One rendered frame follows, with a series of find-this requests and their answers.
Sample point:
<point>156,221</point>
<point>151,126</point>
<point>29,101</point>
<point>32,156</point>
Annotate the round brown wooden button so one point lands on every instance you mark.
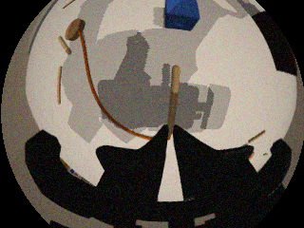
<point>72,32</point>

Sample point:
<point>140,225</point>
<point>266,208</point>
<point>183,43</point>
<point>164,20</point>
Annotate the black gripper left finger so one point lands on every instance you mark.
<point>146,161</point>

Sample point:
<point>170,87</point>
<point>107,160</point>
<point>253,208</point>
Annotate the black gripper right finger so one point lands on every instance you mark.
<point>198,161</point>

